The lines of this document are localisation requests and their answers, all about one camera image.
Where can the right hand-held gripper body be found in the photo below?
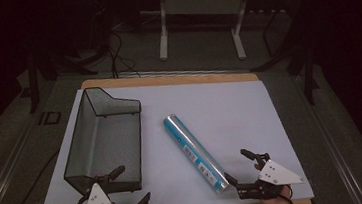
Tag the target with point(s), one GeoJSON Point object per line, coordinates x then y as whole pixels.
{"type": "Point", "coordinates": [276, 174]}

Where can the blue and silver foil roll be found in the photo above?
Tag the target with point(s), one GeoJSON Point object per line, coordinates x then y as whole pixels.
{"type": "Point", "coordinates": [190, 149]}

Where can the white table mat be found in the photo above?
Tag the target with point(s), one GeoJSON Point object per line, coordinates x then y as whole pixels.
{"type": "Point", "coordinates": [230, 117]}

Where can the metal floor strip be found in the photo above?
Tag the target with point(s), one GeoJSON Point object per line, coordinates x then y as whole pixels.
{"type": "Point", "coordinates": [182, 72]}

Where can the metal floor rail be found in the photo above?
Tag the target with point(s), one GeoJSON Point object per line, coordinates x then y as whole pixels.
{"type": "Point", "coordinates": [338, 153]}
{"type": "Point", "coordinates": [5, 175]}

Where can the small black floor frame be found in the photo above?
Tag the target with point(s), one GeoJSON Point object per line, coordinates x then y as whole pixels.
{"type": "Point", "coordinates": [50, 118]}

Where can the white metal desk frame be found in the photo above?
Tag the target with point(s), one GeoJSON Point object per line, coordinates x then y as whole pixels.
{"type": "Point", "coordinates": [163, 43]}

